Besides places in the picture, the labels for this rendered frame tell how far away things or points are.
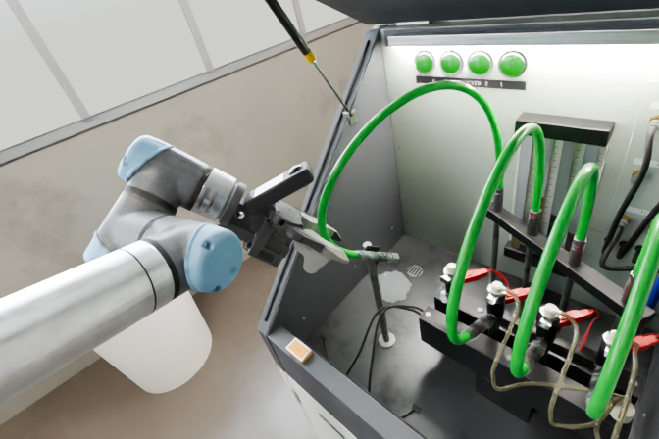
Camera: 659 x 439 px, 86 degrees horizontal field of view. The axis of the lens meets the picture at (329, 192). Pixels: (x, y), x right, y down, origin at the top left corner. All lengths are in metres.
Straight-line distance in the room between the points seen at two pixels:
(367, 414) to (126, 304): 0.48
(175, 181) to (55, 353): 0.26
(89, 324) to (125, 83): 1.67
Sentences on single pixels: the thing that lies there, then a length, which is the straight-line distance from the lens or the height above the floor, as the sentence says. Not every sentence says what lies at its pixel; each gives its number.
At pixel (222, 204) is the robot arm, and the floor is 1.35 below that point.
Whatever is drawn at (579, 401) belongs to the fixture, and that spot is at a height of 0.98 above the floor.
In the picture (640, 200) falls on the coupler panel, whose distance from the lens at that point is 0.83.
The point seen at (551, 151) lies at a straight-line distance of 0.79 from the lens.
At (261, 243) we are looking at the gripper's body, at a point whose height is 1.27.
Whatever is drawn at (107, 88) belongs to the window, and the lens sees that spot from 1.97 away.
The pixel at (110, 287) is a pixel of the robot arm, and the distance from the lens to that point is 0.38.
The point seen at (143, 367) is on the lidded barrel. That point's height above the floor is 0.25.
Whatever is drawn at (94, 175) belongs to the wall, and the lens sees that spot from 2.06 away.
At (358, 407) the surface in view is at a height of 0.95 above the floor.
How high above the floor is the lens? 1.62
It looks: 34 degrees down
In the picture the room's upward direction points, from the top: 15 degrees counter-clockwise
